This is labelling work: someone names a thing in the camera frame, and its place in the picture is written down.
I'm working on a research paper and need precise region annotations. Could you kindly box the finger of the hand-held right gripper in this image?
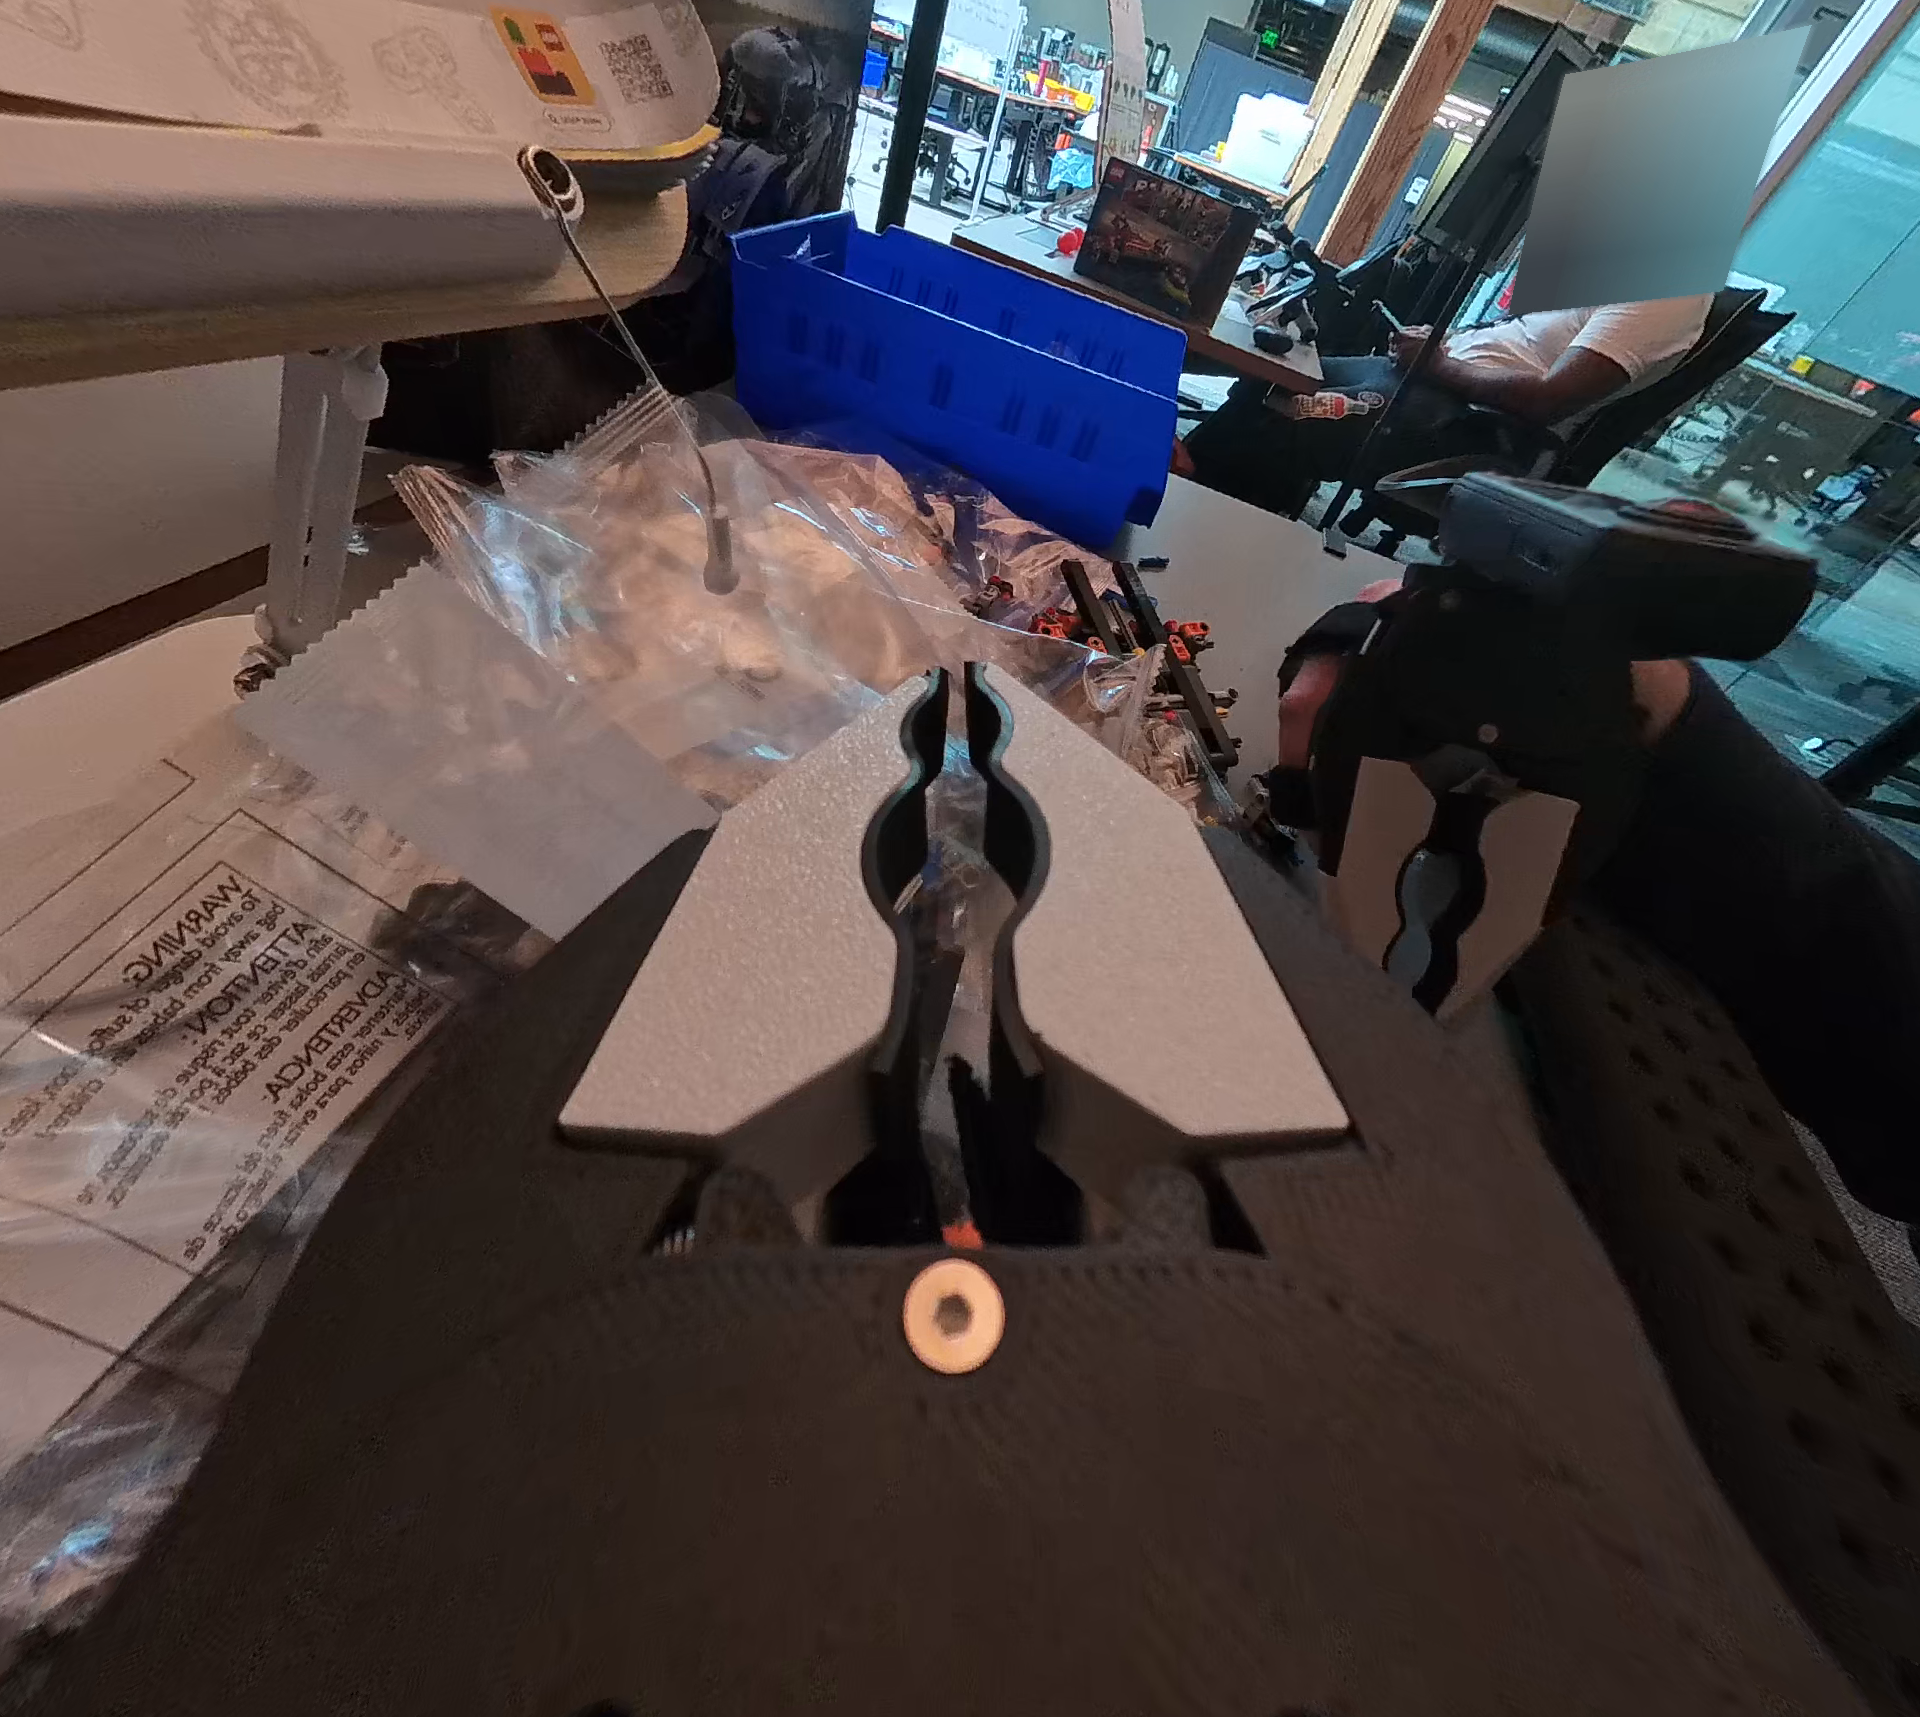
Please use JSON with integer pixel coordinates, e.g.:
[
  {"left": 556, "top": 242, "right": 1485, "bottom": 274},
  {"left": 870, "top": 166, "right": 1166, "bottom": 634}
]
[
  {"left": 1327, "top": 755, "right": 1447, "bottom": 977},
  {"left": 1414, "top": 787, "right": 1584, "bottom": 1024}
]

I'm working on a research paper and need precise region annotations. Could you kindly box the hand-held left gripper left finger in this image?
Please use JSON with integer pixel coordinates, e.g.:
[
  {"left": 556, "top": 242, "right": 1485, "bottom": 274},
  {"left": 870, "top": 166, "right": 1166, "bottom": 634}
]
[{"left": 558, "top": 665, "right": 954, "bottom": 1248}]

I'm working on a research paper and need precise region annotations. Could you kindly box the cardboard sheet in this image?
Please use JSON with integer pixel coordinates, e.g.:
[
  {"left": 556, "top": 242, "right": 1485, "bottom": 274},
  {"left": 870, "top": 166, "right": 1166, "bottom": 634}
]
[{"left": 1098, "top": 0, "right": 1153, "bottom": 160}]

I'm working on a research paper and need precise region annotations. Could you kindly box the lego chassis frame assembly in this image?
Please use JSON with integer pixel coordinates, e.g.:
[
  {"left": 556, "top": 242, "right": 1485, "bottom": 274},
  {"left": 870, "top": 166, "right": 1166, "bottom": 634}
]
[{"left": 1032, "top": 556, "right": 1249, "bottom": 793}]

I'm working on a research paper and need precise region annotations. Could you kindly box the black mesh office chair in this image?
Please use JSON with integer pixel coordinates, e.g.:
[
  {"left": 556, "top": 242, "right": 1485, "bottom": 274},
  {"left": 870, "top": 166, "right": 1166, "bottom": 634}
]
[{"left": 1371, "top": 290, "right": 1796, "bottom": 534}]

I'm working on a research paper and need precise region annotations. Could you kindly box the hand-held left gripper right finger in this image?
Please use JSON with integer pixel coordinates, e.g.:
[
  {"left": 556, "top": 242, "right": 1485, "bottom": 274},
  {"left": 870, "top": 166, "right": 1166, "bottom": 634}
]
[{"left": 966, "top": 664, "right": 1357, "bottom": 1248}]

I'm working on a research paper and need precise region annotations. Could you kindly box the metal wire page holder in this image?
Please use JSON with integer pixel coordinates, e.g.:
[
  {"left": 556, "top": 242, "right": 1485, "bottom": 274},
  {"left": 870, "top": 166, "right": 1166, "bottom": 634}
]
[{"left": 516, "top": 141, "right": 741, "bottom": 593}]

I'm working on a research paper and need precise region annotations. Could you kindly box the large clear bag white label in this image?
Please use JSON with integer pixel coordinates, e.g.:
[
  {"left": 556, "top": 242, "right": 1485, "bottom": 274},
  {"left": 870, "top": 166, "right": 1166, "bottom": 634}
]
[{"left": 0, "top": 696, "right": 602, "bottom": 1448}]

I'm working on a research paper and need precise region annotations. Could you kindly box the black lego set box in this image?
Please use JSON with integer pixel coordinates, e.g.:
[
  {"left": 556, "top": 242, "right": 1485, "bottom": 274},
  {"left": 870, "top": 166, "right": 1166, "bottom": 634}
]
[{"left": 601, "top": 0, "right": 893, "bottom": 235}]

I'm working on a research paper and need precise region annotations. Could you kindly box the blue plastic bin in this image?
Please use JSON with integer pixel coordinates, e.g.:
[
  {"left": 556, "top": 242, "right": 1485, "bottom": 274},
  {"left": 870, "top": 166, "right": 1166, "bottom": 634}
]
[{"left": 728, "top": 211, "right": 1188, "bottom": 550}]

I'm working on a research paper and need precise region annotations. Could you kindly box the lego car set box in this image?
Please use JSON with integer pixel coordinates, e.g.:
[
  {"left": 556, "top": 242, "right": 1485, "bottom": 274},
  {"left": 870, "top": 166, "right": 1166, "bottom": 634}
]
[{"left": 1071, "top": 153, "right": 1260, "bottom": 324}]

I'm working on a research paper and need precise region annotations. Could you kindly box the person's right hand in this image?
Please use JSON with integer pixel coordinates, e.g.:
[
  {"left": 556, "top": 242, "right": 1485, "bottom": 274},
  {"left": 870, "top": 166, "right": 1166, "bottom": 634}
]
[{"left": 1279, "top": 574, "right": 1416, "bottom": 774}]

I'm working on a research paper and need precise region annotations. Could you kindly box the white slotted stand leg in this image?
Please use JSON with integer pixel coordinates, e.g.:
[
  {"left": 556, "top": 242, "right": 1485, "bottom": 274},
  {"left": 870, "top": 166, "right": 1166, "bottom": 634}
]
[{"left": 231, "top": 341, "right": 391, "bottom": 699}]

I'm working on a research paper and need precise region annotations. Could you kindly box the wooden post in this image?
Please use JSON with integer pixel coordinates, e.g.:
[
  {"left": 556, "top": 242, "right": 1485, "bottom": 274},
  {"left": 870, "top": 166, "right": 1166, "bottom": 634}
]
[{"left": 1318, "top": 0, "right": 1608, "bottom": 264}]

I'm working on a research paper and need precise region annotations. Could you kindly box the wooden desk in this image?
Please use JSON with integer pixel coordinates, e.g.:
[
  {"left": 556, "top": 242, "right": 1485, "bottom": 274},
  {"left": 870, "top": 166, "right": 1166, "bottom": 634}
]
[{"left": 950, "top": 214, "right": 1332, "bottom": 383}]

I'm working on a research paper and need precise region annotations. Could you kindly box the pile of clear lego bags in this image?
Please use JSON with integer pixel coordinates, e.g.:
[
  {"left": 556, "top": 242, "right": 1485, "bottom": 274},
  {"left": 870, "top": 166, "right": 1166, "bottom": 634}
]
[{"left": 0, "top": 387, "right": 1249, "bottom": 1598}]

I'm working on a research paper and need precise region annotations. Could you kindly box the black monitor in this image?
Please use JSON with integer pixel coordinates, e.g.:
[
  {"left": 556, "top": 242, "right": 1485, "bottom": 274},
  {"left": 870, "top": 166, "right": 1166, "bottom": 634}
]
[{"left": 1416, "top": 19, "right": 1602, "bottom": 264}]

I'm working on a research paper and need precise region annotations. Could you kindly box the white book stand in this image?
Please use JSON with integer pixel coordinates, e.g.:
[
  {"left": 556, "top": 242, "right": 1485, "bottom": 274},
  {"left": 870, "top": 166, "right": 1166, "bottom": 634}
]
[{"left": 0, "top": 108, "right": 582, "bottom": 325}]

